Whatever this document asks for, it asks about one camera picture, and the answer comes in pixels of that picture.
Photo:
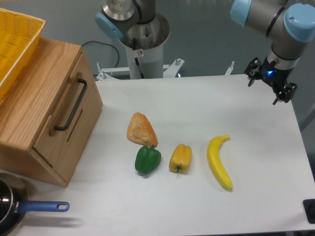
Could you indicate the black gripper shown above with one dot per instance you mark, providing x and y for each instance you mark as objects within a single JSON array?
[{"x": 274, "y": 72}]

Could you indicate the wooden top drawer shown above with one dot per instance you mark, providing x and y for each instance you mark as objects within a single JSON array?
[{"x": 67, "y": 129}]

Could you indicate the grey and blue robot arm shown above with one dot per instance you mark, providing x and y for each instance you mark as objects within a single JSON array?
[{"x": 289, "y": 28}]

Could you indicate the wooden drawer cabinet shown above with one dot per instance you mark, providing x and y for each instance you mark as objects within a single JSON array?
[{"x": 27, "y": 106}]

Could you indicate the yellow banana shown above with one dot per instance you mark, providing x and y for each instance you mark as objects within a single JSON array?
[{"x": 215, "y": 163}]

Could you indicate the yellow bell pepper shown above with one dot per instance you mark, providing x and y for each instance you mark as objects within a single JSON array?
[{"x": 180, "y": 159}]

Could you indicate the black device at table edge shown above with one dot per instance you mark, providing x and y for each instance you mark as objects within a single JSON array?
[{"x": 309, "y": 207}]

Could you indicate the toy croissant pastry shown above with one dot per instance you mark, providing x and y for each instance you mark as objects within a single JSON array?
[{"x": 140, "y": 131}]

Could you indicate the green bell pepper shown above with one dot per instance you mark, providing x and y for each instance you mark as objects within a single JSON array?
[{"x": 147, "y": 159}]

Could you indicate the yellow plastic basket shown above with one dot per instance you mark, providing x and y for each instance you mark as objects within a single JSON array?
[{"x": 19, "y": 37}]

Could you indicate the white metal table frame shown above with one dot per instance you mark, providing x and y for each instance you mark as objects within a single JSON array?
[{"x": 169, "y": 71}]

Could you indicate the black pan with blue handle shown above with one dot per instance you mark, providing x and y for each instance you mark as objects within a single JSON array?
[{"x": 14, "y": 203}]

